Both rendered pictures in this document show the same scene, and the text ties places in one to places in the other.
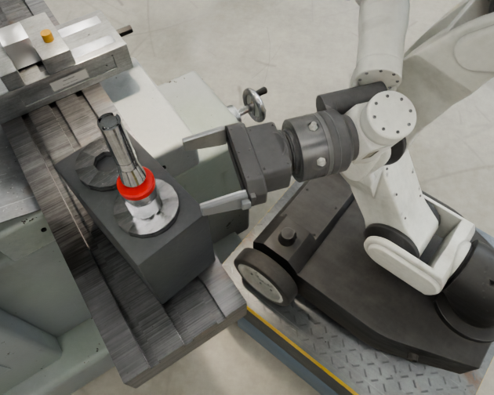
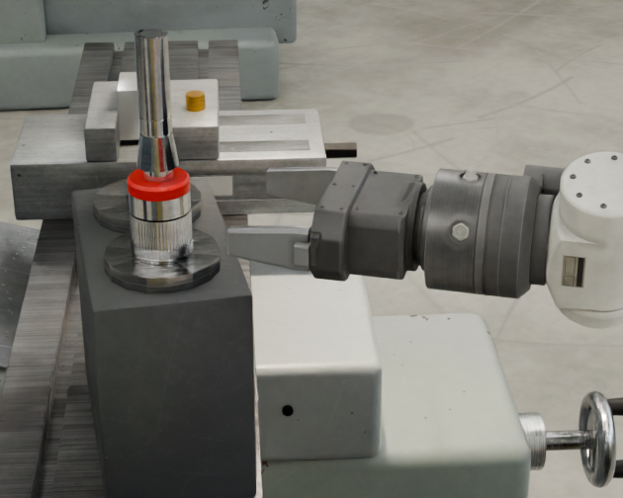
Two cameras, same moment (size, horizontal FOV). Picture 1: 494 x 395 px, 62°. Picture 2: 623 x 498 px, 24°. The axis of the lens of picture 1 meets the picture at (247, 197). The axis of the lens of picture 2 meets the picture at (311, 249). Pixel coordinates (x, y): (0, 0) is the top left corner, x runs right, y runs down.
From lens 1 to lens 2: 69 cm
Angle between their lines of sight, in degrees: 39
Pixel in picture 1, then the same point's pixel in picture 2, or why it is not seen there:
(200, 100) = (457, 362)
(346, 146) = (513, 217)
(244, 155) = (338, 189)
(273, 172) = (368, 215)
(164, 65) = not seen: hidden behind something
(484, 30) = not seen: outside the picture
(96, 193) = (104, 231)
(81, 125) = not seen: hidden behind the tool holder
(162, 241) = (152, 300)
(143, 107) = (311, 296)
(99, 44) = (279, 146)
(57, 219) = (31, 353)
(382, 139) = (576, 217)
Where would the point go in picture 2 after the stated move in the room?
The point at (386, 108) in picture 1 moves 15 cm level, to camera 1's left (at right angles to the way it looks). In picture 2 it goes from (602, 172) to (405, 130)
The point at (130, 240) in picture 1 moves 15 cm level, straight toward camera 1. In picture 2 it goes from (106, 286) to (96, 393)
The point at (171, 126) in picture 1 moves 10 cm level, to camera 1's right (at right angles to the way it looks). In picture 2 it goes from (343, 337) to (427, 362)
